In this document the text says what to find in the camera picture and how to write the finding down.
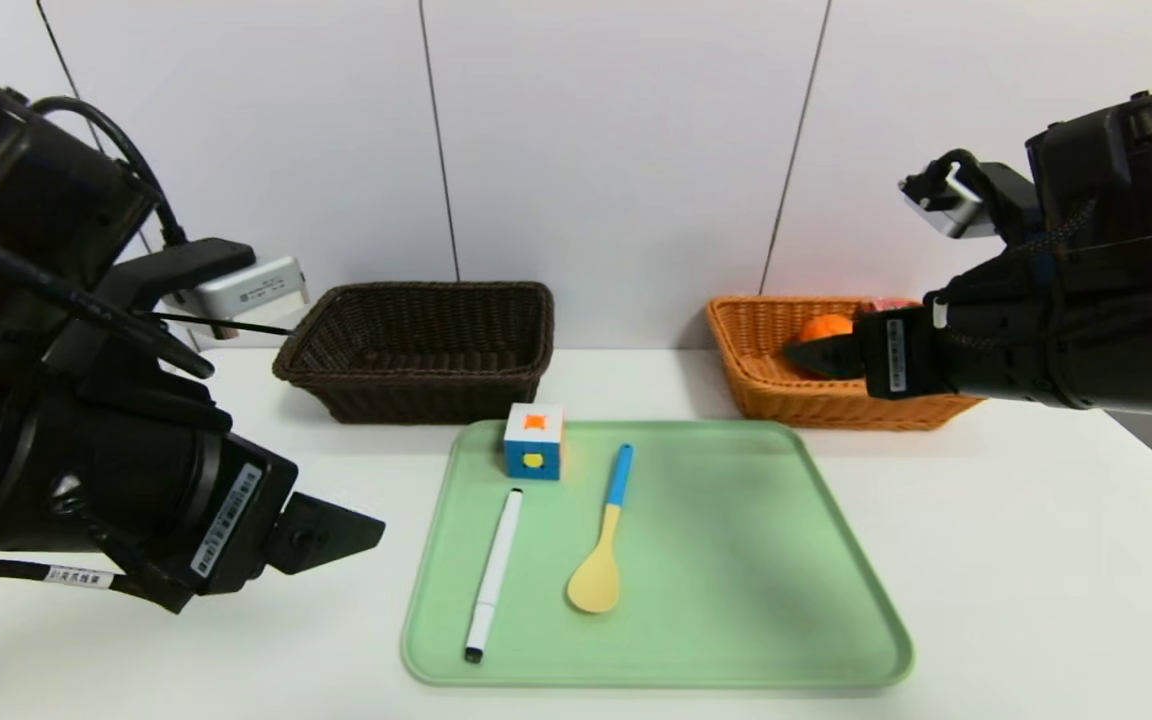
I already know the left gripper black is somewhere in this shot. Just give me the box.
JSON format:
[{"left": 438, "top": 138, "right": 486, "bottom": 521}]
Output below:
[{"left": 79, "top": 405, "right": 387, "bottom": 615}]

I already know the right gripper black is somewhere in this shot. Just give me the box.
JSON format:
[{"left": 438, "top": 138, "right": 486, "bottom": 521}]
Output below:
[{"left": 783, "top": 302, "right": 1047, "bottom": 401}]

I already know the orange fruit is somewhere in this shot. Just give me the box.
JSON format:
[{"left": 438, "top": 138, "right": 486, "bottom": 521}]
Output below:
[{"left": 798, "top": 314, "right": 855, "bottom": 347}]

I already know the white marker pen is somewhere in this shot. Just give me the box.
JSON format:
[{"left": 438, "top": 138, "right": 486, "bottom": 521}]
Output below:
[{"left": 464, "top": 488, "right": 524, "bottom": 663}]

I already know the colourful puzzle cube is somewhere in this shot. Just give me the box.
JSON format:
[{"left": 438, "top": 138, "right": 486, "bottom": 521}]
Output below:
[{"left": 504, "top": 404, "right": 565, "bottom": 481}]

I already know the yellow spoon with blue handle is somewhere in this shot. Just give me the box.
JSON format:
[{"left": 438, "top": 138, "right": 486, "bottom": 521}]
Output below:
[{"left": 566, "top": 444, "right": 634, "bottom": 613}]

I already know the orange wicker basket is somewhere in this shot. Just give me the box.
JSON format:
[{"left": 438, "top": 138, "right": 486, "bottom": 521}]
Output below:
[{"left": 705, "top": 295, "right": 987, "bottom": 432}]

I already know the dark brown wicker basket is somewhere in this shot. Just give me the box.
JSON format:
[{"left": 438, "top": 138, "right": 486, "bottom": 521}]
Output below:
[{"left": 272, "top": 282, "right": 555, "bottom": 425}]

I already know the thin black zip tie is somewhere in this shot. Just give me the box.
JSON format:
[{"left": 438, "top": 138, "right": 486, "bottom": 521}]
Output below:
[{"left": 146, "top": 312, "right": 293, "bottom": 336}]

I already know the light green plastic tray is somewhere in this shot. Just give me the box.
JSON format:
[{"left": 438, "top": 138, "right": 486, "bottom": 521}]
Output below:
[{"left": 401, "top": 419, "right": 914, "bottom": 689}]

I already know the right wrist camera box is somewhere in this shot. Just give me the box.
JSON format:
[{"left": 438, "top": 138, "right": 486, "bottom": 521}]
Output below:
[{"left": 899, "top": 148, "right": 1037, "bottom": 241}]

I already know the black left wrist camera cable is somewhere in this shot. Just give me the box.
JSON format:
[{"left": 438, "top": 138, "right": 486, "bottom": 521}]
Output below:
[{"left": 31, "top": 97, "right": 189, "bottom": 248}]

